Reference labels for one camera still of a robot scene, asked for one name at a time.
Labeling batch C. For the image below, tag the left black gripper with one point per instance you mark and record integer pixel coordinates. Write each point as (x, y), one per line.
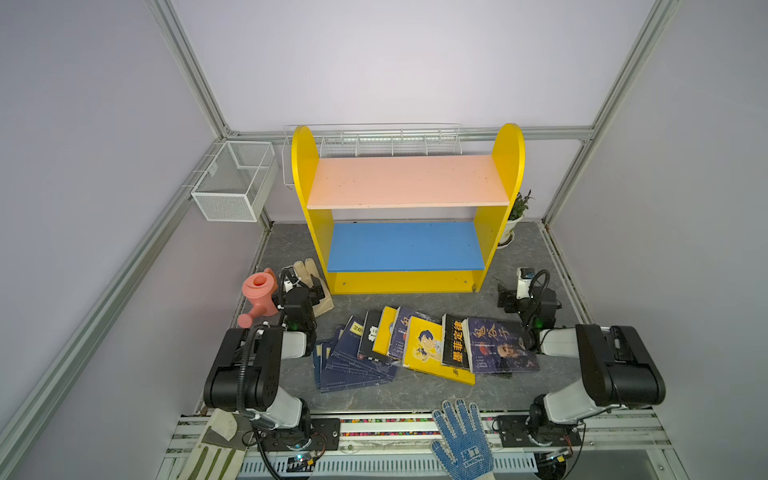
(301, 288)

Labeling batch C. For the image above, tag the purple portrait cover book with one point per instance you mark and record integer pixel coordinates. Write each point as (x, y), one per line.
(497, 346)

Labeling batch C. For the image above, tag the yellow cartoon boy book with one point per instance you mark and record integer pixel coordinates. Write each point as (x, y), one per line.
(422, 356)

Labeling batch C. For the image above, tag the black book yellow title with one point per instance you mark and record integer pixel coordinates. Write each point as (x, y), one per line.
(454, 352)

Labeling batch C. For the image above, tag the yellow blue-figure cartoon book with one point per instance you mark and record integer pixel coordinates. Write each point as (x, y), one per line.
(384, 332)

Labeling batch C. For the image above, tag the purple book orange calligraphy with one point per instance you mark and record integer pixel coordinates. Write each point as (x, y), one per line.
(399, 330)

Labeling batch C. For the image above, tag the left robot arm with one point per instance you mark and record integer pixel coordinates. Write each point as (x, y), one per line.
(244, 378)

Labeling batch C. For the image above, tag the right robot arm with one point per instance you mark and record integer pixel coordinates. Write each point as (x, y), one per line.
(616, 370)

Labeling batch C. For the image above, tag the beige work glove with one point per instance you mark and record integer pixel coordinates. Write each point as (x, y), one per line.
(308, 273)

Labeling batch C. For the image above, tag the pink watering can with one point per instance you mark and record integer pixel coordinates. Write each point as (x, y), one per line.
(259, 289)

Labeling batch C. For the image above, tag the dark blue classic book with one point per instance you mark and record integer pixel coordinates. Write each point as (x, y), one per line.
(344, 354)

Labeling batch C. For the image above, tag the black wolf cover book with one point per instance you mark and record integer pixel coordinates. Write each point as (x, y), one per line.
(370, 332)

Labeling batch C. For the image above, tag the small potted green plant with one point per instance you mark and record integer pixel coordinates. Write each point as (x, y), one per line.
(520, 206)

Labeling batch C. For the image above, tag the yellow shelf with coloured boards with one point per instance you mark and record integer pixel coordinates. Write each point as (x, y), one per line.
(407, 257)

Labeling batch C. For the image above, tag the blue dotted knit glove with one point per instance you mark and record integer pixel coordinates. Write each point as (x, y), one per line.
(463, 450)

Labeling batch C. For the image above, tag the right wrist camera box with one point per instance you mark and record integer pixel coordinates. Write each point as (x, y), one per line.
(525, 276)

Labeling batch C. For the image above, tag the white mesh wall basket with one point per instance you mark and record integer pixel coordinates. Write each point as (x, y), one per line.
(236, 183)

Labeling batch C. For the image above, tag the front rail with cable tray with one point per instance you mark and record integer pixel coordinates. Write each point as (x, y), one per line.
(623, 444)

